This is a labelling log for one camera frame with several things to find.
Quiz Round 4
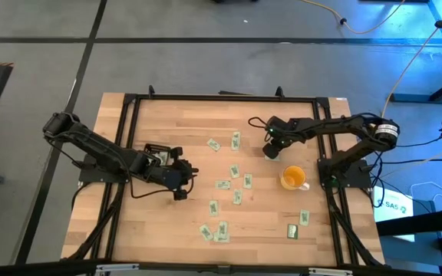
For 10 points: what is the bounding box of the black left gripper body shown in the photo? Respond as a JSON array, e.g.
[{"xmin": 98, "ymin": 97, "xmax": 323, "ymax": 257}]
[{"xmin": 147, "ymin": 146, "xmax": 190, "ymax": 202}]

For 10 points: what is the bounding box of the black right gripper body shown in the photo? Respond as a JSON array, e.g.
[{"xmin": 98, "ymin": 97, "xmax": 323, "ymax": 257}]
[{"xmin": 262, "ymin": 116, "xmax": 297, "ymax": 160}]

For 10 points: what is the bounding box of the black plastic mesh basket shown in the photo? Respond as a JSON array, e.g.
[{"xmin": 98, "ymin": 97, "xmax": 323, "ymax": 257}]
[{"xmin": 143, "ymin": 143, "xmax": 173, "ymax": 166}]

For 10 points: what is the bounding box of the yellow ceramic mug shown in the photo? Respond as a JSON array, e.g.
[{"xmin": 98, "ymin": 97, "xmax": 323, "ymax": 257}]
[{"xmin": 279, "ymin": 165, "xmax": 311, "ymax": 192}]

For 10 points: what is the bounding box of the white box green logo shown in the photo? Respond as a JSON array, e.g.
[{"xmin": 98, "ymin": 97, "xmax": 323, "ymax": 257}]
[{"xmin": 373, "ymin": 186, "xmax": 416, "ymax": 243}]

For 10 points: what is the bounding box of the black floor beam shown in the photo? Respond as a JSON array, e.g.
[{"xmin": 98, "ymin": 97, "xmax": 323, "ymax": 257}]
[{"xmin": 376, "ymin": 206, "xmax": 442, "ymax": 237}]

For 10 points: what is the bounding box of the black left camera cable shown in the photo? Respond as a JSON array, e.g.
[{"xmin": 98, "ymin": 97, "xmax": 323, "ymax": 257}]
[{"xmin": 128, "ymin": 174, "xmax": 195, "ymax": 200}]

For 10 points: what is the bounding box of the silver rig bracket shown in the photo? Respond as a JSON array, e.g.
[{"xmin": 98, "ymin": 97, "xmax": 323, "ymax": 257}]
[
  {"xmin": 308, "ymin": 267, "xmax": 355, "ymax": 276},
  {"xmin": 95, "ymin": 263, "xmax": 140, "ymax": 274}
]

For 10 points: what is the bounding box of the black cable bundle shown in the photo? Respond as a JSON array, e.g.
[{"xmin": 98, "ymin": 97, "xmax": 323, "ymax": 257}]
[{"xmin": 357, "ymin": 145, "xmax": 442, "ymax": 210}]

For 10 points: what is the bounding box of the blue-lit bench leg frame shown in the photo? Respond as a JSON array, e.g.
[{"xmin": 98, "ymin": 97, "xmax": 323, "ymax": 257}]
[{"xmin": 389, "ymin": 0, "xmax": 442, "ymax": 105}]

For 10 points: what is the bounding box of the black camera rig bar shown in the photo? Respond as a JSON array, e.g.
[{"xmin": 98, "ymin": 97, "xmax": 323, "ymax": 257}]
[{"xmin": 0, "ymin": 258, "xmax": 442, "ymax": 276}]

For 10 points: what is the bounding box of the yellow extension cable with plug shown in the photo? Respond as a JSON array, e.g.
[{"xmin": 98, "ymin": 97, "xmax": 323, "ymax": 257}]
[{"xmin": 381, "ymin": 0, "xmax": 442, "ymax": 118}]

